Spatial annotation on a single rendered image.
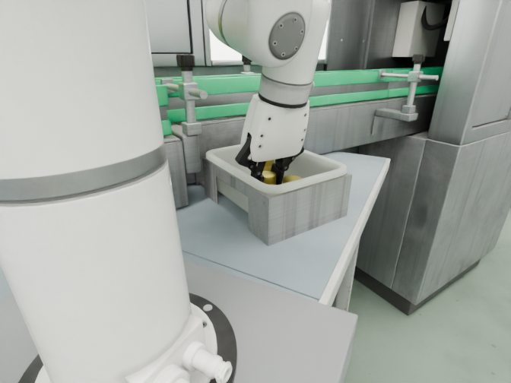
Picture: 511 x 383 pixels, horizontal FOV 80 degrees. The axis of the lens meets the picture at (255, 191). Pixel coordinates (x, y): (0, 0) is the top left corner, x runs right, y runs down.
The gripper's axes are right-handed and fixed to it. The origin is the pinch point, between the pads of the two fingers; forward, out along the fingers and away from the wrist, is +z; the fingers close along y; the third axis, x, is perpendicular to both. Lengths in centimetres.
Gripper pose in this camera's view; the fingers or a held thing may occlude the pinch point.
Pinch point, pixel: (266, 178)
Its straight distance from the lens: 55.3
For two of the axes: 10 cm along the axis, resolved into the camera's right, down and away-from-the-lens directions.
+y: -8.5, 2.1, -4.8
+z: -1.4, 7.9, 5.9
